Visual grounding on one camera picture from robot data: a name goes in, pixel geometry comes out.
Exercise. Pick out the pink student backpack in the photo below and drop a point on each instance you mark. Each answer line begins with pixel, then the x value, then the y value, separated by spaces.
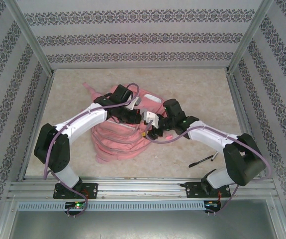
pixel 118 147

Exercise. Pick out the black pen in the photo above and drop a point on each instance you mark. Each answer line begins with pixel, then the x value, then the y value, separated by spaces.
pixel 200 161

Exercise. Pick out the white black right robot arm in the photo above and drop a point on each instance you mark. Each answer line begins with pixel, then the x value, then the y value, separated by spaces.
pixel 207 134

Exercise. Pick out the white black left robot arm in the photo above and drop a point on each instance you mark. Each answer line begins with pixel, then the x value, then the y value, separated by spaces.
pixel 83 119

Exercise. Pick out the grey metal base panel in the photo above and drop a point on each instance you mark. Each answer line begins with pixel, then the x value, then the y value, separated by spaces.
pixel 142 224

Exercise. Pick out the small circuit board with LED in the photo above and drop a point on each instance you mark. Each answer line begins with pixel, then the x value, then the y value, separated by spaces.
pixel 76 205
pixel 212 204

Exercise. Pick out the aluminium mounting rail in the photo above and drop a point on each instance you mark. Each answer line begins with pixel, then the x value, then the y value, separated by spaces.
pixel 142 189

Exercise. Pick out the aluminium side rail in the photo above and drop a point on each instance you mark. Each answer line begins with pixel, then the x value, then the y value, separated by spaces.
pixel 43 99
pixel 239 99

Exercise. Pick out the aluminium corner post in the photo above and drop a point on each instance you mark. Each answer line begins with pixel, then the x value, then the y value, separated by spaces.
pixel 29 35
pixel 249 35

